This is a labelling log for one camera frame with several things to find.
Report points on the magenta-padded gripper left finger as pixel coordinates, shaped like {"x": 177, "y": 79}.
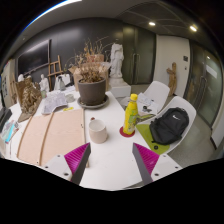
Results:
{"x": 77, "y": 159}

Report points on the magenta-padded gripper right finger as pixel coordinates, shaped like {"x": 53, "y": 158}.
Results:
{"x": 147, "y": 160}

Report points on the yellow drink bottle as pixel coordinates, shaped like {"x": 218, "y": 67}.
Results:
{"x": 130, "y": 116}

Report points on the green seat cushion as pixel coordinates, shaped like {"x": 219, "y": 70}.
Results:
{"x": 144, "y": 133}

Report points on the light wooden drawing board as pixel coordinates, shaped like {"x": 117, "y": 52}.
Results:
{"x": 61, "y": 133}

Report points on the white mug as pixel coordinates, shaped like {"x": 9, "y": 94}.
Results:
{"x": 97, "y": 131}

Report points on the flat round red coaster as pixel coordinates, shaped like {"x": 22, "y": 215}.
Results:
{"x": 122, "y": 132}

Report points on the black backpack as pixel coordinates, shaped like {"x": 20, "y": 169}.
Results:
{"x": 168, "y": 126}

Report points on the yellow marker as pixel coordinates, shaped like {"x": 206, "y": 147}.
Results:
{"x": 68, "y": 109}

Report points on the grey plant saucer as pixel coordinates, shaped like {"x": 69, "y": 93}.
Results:
{"x": 92, "y": 106}

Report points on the loose papers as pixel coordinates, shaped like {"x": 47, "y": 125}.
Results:
{"x": 146, "y": 101}

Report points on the open printed booklet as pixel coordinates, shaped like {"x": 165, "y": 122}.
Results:
{"x": 54, "y": 102}

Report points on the small white cup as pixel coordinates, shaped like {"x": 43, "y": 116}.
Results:
{"x": 70, "y": 98}

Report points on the white shell chair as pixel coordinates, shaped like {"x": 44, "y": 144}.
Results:
{"x": 159, "y": 90}
{"x": 181, "y": 102}

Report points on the dried plant in grey pot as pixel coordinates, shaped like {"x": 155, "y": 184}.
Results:
{"x": 91, "y": 92}

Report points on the teal printed book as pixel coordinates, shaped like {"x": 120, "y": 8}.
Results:
{"x": 10, "y": 131}

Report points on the grey spray bottle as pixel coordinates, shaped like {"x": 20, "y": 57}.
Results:
{"x": 61, "y": 83}

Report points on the small white plaster bust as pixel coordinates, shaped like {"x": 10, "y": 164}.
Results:
{"x": 44, "y": 83}
{"x": 20, "y": 78}

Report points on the black desk device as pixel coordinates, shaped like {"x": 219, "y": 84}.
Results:
{"x": 5, "y": 118}

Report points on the cardboard box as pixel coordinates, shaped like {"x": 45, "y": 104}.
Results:
{"x": 76, "y": 75}

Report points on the wooden figure sculpture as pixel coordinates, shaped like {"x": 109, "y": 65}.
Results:
{"x": 172, "y": 75}

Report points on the wooden easel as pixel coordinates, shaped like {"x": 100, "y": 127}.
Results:
{"x": 55, "y": 71}

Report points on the dark double door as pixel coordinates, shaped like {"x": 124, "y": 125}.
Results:
{"x": 140, "y": 56}

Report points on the shelf unit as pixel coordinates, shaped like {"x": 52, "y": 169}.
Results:
{"x": 8, "y": 81}

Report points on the white plaster statue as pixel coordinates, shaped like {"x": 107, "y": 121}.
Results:
{"x": 116, "y": 60}

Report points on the round ceiling downlight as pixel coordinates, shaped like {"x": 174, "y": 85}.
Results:
{"x": 152, "y": 23}
{"x": 193, "y": 28}

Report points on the dark wall screen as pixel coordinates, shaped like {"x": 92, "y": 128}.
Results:
{"x": 33, "y": 56}

